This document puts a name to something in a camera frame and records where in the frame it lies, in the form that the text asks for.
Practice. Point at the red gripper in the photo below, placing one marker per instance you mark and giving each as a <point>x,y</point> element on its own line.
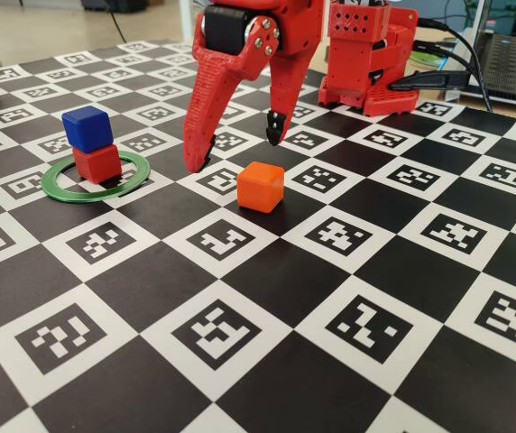
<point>264,38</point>

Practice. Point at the orange cube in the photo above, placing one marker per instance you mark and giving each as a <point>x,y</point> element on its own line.
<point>260,187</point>

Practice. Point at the red cube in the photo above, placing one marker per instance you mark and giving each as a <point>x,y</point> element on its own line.
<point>100,164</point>

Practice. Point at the blue cube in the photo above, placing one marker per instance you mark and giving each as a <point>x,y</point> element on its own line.
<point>87,130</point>

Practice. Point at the red robot arm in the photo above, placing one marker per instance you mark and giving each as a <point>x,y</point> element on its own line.
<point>357,58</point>

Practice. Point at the white table leg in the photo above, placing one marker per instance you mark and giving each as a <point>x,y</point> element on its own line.
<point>186,20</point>

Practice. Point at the black white marker checkerboard mat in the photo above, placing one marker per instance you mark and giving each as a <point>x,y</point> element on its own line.
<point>285,293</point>

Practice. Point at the black laptop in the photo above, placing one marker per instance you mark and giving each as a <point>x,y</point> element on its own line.
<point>510,63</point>

